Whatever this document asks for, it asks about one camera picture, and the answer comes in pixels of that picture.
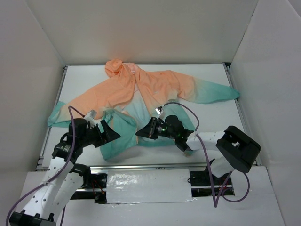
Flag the orange and teal jacket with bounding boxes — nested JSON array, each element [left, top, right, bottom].
[[48, 59, 239, 161]]

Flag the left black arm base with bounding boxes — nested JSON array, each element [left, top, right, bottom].
[[80, 173, 107, 204]]

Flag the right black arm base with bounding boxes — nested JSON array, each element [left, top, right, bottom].
[[187, 170, 234, 197]]

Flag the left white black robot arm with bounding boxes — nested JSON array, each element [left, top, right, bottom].
[[5, 118, 120, 226]]

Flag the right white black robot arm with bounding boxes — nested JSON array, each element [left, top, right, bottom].
[[136, 115, 261, 184]]

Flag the white foil covered panel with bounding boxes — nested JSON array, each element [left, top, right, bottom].
[[106, 169, 193, 204]]

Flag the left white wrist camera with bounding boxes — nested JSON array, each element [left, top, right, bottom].
[[84, 110, 97, 124]]

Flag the aluminium front rail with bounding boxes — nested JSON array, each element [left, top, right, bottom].
[[37, 162, 238, 171]]

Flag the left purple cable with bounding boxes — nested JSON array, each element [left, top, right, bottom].
[[6, 105, 95, 226]]

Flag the purple cable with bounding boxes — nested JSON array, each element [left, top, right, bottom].
[[6, 105, 95, 226], [162, 102, 250, 208]]

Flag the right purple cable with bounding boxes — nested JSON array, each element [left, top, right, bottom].
[[162, 102, 250, 208]]

